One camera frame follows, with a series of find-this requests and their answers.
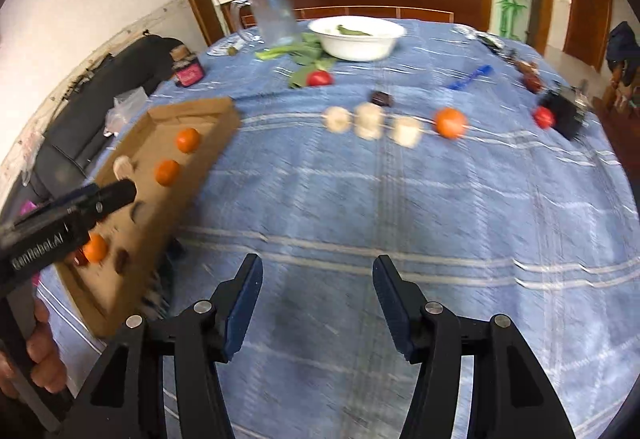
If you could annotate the large pale sugarcane chunk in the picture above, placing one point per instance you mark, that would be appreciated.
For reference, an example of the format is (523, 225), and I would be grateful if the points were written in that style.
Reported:
(123, 165)

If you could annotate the bunch of keys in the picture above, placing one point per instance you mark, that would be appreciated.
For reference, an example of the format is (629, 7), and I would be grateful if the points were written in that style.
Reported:
(495, 46)

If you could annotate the green leafy vegetable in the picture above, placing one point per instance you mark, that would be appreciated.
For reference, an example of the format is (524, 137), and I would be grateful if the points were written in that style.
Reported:
(300, 51)

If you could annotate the person's left hand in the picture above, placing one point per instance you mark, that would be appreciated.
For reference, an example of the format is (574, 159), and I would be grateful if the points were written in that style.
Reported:
(47, 359)

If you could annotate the brown cardboard box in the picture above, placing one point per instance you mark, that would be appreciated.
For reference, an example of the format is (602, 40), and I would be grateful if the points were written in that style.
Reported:
(150, 244)

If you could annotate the wooden stair railing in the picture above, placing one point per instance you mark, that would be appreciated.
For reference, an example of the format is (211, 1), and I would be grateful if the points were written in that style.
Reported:
(622, 89)

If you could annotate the clear plastic pitcher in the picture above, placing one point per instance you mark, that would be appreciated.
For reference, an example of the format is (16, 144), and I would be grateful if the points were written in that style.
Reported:
(272, 14)

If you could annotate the dark red date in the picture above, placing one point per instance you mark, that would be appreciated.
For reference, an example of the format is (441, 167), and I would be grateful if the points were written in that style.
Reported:
(138, 212)
(78, 260)

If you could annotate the pink jar with cork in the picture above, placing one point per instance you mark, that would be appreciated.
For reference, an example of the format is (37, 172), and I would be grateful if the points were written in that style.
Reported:
(189, 74)

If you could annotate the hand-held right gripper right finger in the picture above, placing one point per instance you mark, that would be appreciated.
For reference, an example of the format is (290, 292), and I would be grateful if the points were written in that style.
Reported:
(395, 314)

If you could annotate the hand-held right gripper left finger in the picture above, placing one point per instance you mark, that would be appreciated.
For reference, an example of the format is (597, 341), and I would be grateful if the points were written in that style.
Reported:
(240, 314)

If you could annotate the green leaf in bowl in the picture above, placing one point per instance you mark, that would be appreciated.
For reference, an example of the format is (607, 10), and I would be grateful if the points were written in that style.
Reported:
(352, 30)

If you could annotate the brown wooden door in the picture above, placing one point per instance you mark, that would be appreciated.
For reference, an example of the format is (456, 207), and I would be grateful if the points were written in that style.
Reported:
(587, 11)

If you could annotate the red tomato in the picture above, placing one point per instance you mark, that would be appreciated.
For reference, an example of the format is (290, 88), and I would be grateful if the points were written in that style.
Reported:
(320, 78)
(544, 117)

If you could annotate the dark red round fruit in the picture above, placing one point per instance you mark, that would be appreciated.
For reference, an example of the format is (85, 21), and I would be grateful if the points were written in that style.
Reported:
(532, 81)

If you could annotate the clear plastic bag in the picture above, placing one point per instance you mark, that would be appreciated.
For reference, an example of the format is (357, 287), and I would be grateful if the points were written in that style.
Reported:
(125, 108)

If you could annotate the dark purple plum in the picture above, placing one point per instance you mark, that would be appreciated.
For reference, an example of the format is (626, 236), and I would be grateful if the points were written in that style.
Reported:
(121, 260)

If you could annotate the dark blue jacket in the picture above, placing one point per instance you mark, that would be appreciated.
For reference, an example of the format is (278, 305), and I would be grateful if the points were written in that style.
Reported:
(625, 44)

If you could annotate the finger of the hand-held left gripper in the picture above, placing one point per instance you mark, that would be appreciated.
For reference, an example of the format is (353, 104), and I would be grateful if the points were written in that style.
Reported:
(75, 199)
(117, 196)

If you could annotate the black bag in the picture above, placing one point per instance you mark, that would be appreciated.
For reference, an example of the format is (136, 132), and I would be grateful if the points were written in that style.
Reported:
(100, 119)

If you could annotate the white bowl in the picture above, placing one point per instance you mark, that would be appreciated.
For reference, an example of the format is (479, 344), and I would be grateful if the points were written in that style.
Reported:
(357, 46)

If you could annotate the orange tangerine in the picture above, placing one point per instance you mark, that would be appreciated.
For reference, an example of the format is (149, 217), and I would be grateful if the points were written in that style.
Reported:
(166, 172)
(188, 140)
(96, 249)
(450, 122)

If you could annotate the black cylindrical device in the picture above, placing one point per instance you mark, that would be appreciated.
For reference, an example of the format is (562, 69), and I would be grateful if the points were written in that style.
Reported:
(565, 114)

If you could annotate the blue marker pen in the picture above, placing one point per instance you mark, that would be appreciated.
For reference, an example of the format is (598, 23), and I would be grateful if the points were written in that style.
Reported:
(470, 78)

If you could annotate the small dark wrinkled fruit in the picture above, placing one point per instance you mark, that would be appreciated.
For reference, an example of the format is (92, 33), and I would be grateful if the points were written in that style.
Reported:
(382, 98)

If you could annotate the pink packet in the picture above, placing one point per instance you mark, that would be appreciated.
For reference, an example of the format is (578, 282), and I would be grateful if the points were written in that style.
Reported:
(28, 209)

